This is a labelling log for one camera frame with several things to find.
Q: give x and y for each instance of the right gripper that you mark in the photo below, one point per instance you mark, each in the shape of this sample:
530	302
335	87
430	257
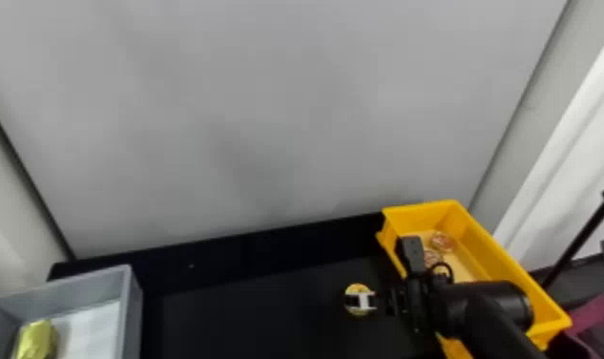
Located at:
397	301

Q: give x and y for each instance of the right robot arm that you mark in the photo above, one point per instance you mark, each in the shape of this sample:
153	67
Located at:
482	311

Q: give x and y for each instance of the yellow box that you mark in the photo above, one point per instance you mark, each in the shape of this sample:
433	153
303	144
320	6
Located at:
487	250

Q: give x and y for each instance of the grey box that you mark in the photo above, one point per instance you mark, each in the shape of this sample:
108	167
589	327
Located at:
101	295

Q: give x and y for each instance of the black stand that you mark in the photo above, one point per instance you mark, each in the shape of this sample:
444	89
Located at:
582	238

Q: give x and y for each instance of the yellow green snack packet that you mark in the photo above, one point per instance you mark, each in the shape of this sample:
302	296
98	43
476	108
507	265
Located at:
36	341

